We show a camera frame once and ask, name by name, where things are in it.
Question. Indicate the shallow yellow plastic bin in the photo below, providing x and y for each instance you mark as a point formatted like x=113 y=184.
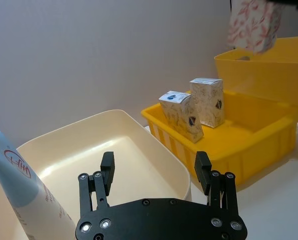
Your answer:
x=251 y=140

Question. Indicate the white and blue tube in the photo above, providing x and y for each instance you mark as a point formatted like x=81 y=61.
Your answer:
x=21 y=185

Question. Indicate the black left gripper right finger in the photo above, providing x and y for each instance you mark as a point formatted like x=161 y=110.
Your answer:
x=202 y=170

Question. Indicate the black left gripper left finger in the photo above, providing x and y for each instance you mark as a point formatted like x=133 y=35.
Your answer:
x=106 y=172

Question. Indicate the small patterned beige carton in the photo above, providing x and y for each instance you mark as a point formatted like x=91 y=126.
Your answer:
x=209 y=102
x=181 y=115

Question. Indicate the tall yellow plastic bin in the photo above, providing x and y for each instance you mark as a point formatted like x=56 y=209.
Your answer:
x=264 y=72

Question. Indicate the cream plastic bin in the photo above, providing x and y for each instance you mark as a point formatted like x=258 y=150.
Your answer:
x=129 y=150

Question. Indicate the white pouch with pink leaves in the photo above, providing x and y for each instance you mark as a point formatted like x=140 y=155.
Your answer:
x=254 y=22

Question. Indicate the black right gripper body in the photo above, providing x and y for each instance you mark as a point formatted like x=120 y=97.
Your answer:
x=291 y=3

